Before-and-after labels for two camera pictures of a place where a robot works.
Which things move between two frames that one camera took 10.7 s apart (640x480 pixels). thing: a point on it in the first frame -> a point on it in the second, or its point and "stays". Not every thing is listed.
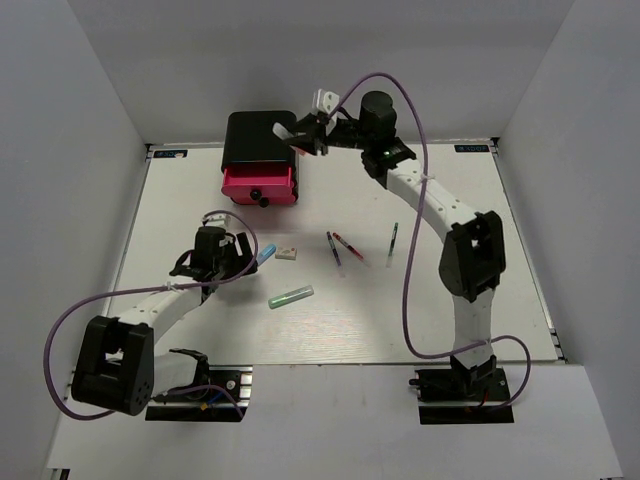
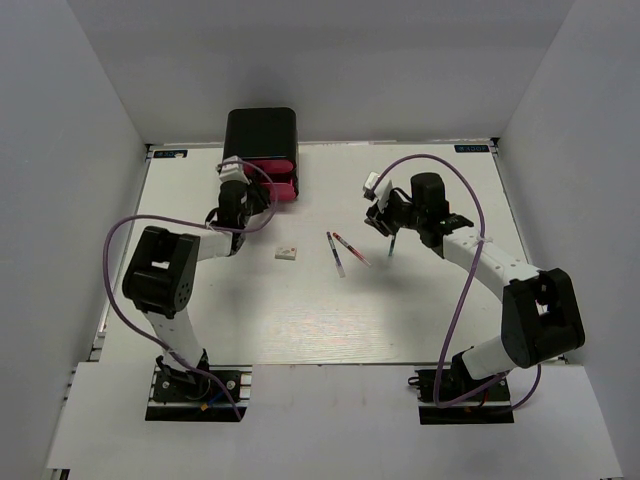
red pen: [351, 248] stays
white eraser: [286, 253] stays
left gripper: [241, 262] -> [260, 195]
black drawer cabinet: [249, 138] stays
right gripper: [311, 146] -> [379, 214]
